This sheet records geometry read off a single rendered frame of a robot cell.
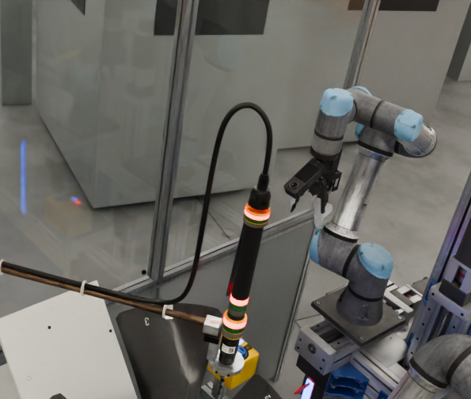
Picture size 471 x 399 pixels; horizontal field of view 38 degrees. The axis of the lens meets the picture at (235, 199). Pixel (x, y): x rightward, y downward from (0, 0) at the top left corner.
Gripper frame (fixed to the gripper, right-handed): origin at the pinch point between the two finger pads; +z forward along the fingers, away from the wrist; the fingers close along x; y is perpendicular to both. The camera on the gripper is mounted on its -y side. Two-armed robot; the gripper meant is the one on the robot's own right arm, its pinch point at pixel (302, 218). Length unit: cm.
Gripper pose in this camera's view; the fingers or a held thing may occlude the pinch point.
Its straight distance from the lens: 179.5
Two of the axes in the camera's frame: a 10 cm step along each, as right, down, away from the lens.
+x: -6.8, -4.7, 5.7
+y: 7.2, -2.6, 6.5
